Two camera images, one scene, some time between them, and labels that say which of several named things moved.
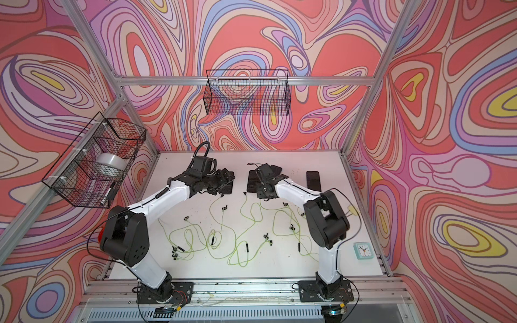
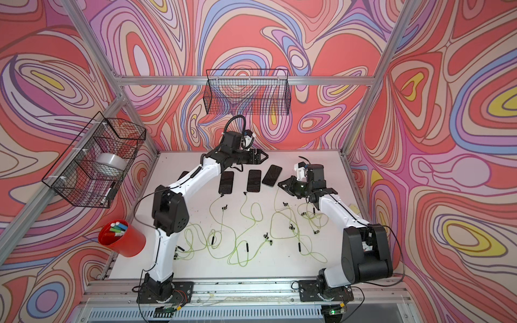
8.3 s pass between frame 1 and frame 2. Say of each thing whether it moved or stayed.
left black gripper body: moved
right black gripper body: moved
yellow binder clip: stayed
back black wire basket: stayed
